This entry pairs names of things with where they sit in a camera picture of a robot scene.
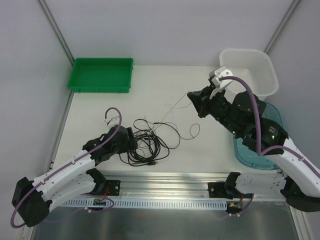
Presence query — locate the black cable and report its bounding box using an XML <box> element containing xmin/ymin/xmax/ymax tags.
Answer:
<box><xmin>119</xmin><ymin>118</ymin><xmax>181</xmax><ymax>167</ymax></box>

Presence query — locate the thin brown wire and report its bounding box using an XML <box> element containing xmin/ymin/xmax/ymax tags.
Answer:
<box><xmin>178</xmin><ymin>122</ymin><xmax>201</xmax><ymax>141</ymax></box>

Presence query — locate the thin white wire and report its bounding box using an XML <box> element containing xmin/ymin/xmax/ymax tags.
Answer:
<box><xmin>149</xmin><ymin>91</ymin><xmax>193</xmax><ymax>131</ymax></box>

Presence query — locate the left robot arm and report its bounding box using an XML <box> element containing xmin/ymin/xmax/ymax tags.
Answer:
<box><xmin>11</xmin><ymin>125</ymin><xmax>138</xmax><ymax>227</ymax></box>

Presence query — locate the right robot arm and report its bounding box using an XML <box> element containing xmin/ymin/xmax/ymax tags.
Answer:
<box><xmin>187</xmin><ymin>86</ymin><xmax>320</xmax><ymax>213</ymax></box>

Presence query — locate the white plastic basin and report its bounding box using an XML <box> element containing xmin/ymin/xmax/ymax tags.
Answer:
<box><xmin>219</xmin><ymin>48</ymin><xmax>279</xmax><ymax>101</ymax></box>

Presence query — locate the teal transparent plastic bin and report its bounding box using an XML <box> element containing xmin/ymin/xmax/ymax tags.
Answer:
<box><xmin>233</xmin><ymin>102</ymin><xmax>284</xmax><ymax>171</ymax></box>

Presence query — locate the green plastic tray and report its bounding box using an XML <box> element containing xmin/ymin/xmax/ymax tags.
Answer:
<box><xmin>67</xmin><ymin>57</ymin><xmax>134</xmax><ymax>93</ymax></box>

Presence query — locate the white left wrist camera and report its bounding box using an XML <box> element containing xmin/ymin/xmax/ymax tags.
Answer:
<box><xmin>104</xmin><ymin>116</ymin><xmax>120</xmax><ymax>126</ymax></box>

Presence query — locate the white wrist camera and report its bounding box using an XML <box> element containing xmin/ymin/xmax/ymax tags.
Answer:
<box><xmin>208</xmin><ymin>66</ymin><xmax>233</xmax><ymax>100</ymax></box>
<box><xmin>104</xmin><ymin>116</ymin><xmax>120</xmax><ymax>126</ymax></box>

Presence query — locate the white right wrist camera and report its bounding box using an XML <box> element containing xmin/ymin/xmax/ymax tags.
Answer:
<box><xmin>208</xmin><ymin>66</ymin><xmax>233</xmax><ymax>100</ymax></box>

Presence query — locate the aluminium mounting rail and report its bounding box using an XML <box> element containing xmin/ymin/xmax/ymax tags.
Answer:
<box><xmin>99</xmin><ymin>169</ymin><xmax>288</xmax><ymax>201</ymax></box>

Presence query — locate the white slotted cable duct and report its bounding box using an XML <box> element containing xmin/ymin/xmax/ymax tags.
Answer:
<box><xmin>61</xmin><ymin>197</ymin><xmax>227</xmax><ymax>211</ymax></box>

